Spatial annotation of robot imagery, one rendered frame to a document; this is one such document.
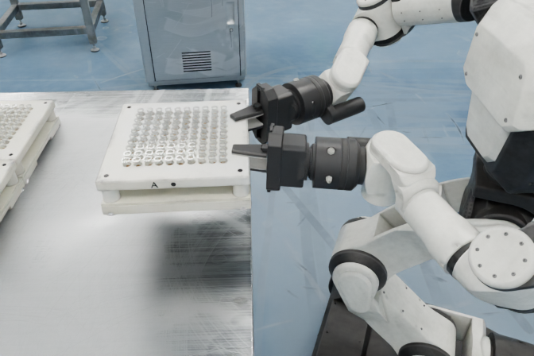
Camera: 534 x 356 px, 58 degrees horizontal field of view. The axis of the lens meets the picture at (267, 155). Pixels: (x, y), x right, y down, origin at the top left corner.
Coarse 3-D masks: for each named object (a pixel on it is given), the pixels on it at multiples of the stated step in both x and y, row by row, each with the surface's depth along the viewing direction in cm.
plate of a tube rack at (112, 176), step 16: (128, 112) 93; (128, 128) 88; (208, 128) 88; (240, 128) 88; (112, 144) 84; (176, 144) 84; (208, 144) 84; (112, 160) 80; (240, 160) 80; (112, 176) 77; (128, 176) 77; (144, 176) 77; (160, 176) 77; (176, 176) 77; (192, 176) 77; (208, 176) 77; (224, 176) 77; (240, 176) 77
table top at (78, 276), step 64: (64, 128) 122; (64, 192) 102; (0, 256) 88; (64, 256) 88; (128, 256) 88; (192, 256) 88; (0, 320) 77; (64, 320) 77; (128, 320) 77; (192, 320) 77
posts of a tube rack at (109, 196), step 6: (234, 186) 79; (240, 186) 78; (246, 186) 79; (102, 192) 78; (108, 192) 77; (114, 192) 78; (234, 192) 80; (240, 192) 79; (246, 192) 80; (108, 198) 78; (114, 198) 78
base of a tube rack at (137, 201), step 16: (128, 192) 81; (144, 192) 81; (160, 192) 81; (176, 192) 81; (192, 192) 81; (208, 192) 81; (224, 192) 81; (112, 208) 79; (128, 208) 79; (144, 208) 80; (160, 208) 80; (176, 208) 80; (192, 208) 80; (208, 208) 80; (224, 208) 81; (240, 208) 81
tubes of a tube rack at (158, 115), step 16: (160, 112) 91; (176, 112) 91; (192, 112) 91; (208, 112) 91; (144, 128) 86; (160, 128) 88; (176, 128) 87; (192, 128) 87; (144, 144) 83; (160, 144) 82; (192, 144) 83
